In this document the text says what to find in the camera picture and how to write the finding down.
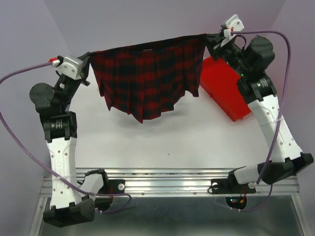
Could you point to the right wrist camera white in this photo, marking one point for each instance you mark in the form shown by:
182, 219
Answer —
234, 23

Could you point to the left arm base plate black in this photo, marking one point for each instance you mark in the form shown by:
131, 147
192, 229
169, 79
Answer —
113, 186

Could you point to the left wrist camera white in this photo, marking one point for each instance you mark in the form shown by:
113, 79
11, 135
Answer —
71, 67

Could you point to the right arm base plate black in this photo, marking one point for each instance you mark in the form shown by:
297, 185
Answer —
224, 186

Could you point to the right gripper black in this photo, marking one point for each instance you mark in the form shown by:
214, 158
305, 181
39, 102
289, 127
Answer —
214, 41

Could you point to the red plastic tray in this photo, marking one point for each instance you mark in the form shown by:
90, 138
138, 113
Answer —
219, 80

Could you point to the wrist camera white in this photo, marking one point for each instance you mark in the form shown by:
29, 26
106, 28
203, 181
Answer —
71, 67
234, 23

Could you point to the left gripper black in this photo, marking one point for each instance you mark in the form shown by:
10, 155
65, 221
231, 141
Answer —
84, 57

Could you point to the aluminium frame rails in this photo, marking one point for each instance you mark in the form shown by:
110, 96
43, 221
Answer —
168, 164

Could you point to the red black plaid skirt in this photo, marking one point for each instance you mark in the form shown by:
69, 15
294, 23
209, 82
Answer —
148, 79

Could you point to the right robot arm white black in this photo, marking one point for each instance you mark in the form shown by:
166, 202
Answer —
285, 158

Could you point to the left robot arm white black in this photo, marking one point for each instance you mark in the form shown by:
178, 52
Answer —
68, 206

